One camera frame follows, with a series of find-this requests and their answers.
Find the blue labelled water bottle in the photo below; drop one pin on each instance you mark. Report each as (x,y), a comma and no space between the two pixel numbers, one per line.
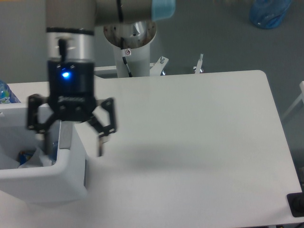
(6,95)

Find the colourful snack wrapper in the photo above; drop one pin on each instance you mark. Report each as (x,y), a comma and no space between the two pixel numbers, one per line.
(25,156)

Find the clear blue plastic bottle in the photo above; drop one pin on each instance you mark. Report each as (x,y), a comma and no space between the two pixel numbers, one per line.
(53,155)

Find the black device at table edge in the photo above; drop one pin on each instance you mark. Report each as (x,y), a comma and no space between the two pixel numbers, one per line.
(296,204)

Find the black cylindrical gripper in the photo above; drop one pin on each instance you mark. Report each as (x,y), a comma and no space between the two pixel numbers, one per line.
(71,98)

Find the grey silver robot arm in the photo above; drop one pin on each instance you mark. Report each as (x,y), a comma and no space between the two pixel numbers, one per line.
(70,28)

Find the white plastic trash can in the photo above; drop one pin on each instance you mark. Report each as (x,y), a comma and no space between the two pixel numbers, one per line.
(22,172)

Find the blue plastic bag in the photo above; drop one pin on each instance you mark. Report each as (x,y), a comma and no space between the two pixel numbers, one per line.
(268,14)

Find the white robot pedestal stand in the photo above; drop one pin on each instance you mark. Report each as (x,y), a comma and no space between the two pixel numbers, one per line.
(131,44)

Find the white frame at right edge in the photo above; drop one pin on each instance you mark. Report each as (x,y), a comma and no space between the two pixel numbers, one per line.
(298,103)

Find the white paper tissue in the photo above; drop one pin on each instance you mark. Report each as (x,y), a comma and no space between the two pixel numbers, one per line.
(39,159)

